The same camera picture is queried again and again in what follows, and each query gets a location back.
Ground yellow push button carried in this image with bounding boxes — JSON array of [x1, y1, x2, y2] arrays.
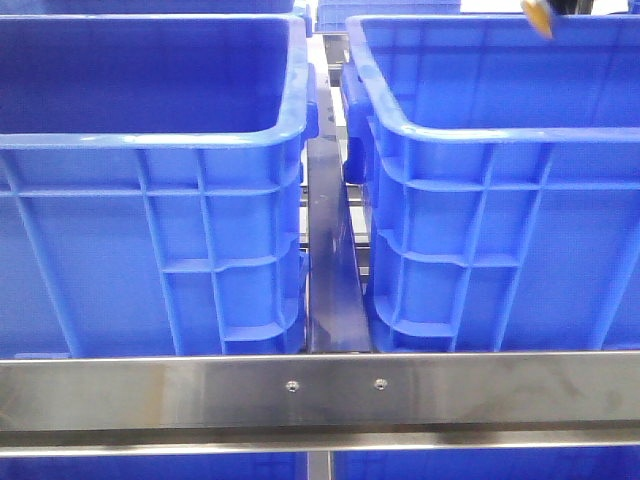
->
[[520, 0, 554, 39]]

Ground blue plastic bin behind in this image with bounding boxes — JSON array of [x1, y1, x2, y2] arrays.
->
[[343, 14, 639, 352]]

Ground blue plastic bin with buttons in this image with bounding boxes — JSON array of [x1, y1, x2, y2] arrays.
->
[[1, 14, 318, 359]]

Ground stainless steel front rail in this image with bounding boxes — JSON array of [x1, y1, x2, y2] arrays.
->
[[1, 351, 639, 457]]

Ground blue crate far back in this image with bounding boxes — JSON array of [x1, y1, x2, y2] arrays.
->
[[316, 0, 461, 33]]

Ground blue bin lower left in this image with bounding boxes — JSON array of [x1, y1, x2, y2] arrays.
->
[[1, 453, 307, 479]]

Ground metal centre divider bar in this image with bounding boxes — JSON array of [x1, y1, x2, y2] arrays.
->
[[307, 35, 372, 353]]

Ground blue bin lower right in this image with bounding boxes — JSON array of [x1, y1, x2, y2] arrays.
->
[[334, 446, 639, 479]]

